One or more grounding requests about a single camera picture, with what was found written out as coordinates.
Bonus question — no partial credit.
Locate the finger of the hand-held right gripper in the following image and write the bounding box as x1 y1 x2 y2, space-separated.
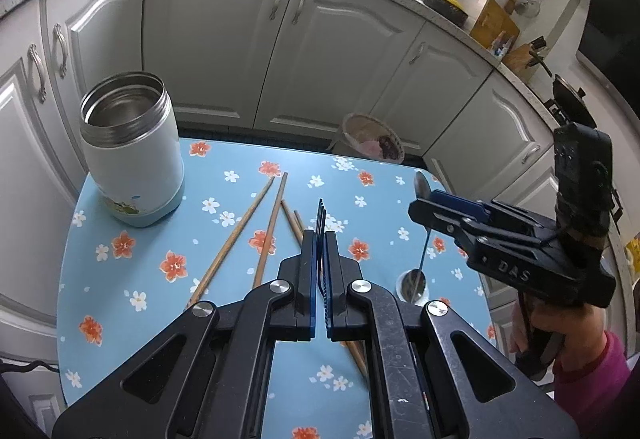
430 190 554 233
408 196 502 251

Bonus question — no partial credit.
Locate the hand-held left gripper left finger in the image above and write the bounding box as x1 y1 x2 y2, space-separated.
51 229 317 439

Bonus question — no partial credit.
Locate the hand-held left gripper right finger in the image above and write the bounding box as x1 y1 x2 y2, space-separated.
325 230 582 439

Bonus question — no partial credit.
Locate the metal spoon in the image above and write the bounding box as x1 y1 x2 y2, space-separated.
396 170 432 306

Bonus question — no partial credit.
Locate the brown wooden chopstick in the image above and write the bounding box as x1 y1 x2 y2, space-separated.
186 177 276 309
252 172 289 291
280 200 370 381

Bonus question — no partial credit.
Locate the white steel thermos jar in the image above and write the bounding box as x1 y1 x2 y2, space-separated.
79 71 186 229

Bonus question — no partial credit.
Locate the person's right forearm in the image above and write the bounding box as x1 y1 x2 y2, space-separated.
551 330 632 426

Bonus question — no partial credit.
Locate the person's right hand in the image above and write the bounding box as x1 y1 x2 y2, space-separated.
512 303 608 378

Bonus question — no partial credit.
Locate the white cabinet door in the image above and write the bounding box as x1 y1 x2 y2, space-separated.
40 0 151 180
252 0 429 146
141 0 303 126
425 69 558 200
367 21 496 156
0 36 88 335
492 154 564 220

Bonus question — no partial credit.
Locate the beige waste bin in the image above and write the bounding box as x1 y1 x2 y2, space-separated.
330 113 406 164

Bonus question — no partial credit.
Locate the wooden knife block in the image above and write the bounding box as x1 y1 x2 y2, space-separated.
501 36 549 83

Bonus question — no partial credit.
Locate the black wok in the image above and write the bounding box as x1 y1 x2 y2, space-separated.
530 59 599 130

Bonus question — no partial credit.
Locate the blue floral tablecloth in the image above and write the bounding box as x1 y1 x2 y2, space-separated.
56 137 496 439

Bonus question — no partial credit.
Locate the wooden cutting board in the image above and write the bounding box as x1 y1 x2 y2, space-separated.
469 0 521 56

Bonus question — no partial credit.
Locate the black pot yellow rim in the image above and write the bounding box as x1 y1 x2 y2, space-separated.
424 0 471 28

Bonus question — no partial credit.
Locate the range hood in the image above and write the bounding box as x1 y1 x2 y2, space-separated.
547 0 640 110

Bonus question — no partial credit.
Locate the black cable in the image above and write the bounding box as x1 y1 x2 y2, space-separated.
0 358 62 376

